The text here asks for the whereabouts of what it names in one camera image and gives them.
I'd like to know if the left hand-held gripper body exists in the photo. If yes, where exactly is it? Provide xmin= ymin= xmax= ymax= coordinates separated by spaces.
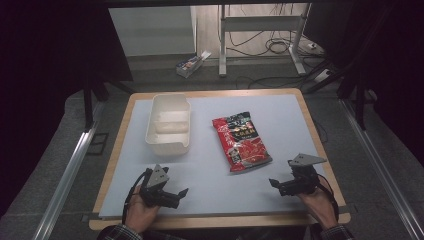
xmin=138 ymin=164 xmax=171 ymax=208

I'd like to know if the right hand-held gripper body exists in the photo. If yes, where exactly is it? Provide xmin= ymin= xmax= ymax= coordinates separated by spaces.
xmin=279 ymin=152 xmax=328 ymax=197

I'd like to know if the person's left hand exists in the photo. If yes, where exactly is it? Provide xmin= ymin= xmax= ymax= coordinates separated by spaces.
xmin=124 ymin=194 xmax=162 ymax=235

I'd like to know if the person's right hand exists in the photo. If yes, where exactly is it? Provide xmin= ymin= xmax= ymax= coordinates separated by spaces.
xmin=297 ymin=176 xmax=338 ymax=231

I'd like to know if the light blue table mat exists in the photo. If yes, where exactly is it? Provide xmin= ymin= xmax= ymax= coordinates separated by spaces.
xmin=98 ymin=94 xmax=330 ymax=220

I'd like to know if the red seasoning packet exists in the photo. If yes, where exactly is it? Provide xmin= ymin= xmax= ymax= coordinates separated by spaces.
xmin=211 ymin=111 xmax=274 ymax=174

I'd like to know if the white plastic container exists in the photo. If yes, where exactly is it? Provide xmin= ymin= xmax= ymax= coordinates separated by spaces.
xmin=144 ymin=93 xmax=192 ymax=157

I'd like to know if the dark floor grate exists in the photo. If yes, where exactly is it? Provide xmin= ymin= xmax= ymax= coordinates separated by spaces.
xmin=86 ymin=132 xmax=110 ymax=156

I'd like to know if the black stand leg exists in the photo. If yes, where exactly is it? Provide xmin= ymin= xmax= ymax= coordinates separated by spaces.
xmin=82 ymin=78 xmax=135 ymax=133
xmin=304 ymin=59 xmax=371 ymax=132

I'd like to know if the white power strip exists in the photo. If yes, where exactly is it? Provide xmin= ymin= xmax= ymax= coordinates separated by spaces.
xmin=313 ymin=68 xmax=332 ymax=83

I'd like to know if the small printed cardboard box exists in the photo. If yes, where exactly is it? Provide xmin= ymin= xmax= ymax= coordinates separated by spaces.
xmin=175 ymin=50 xmax=212 ymax=79

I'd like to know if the dark curtain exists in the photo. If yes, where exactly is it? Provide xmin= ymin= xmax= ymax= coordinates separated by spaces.
xmin=302 ymin=0 xmax=424 ymax=159
xmin=0 ymin=0 xmax=134 ymax=218

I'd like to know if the white board panel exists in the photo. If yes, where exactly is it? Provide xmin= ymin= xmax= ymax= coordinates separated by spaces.
xmin=107 ymin=5 xmax=198 ymax=58

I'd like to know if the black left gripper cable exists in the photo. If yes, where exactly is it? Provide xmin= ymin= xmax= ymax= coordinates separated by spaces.
xmin=121 ymin=167 xmax=154 ymax=225

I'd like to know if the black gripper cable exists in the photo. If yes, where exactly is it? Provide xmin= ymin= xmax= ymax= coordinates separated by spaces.
xmin=121 ymin=167 xmax=154 ymax=225
xmin=316 ymin=174 xmax=340 ymax=222

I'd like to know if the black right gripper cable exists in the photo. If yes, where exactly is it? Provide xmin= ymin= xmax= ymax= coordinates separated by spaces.
xmin=316 ymin=174 xmax=340 ymax=222

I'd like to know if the silver metal floor rail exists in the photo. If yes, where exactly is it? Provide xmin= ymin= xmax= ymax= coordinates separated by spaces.
xmin=339 ymin=99 xmax=424 ymax=240
xmin=32 ymin=101 xmax=105 ymax=240

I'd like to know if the tangle of black floor cables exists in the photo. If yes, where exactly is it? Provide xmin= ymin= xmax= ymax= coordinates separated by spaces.
xmin=223 ymin=3 xmax=303 ymax=58

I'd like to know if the white metal desk frame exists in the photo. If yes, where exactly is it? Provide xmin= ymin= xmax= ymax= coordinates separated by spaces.
xmin=217 ymin=3 xmax=313 ymax=78

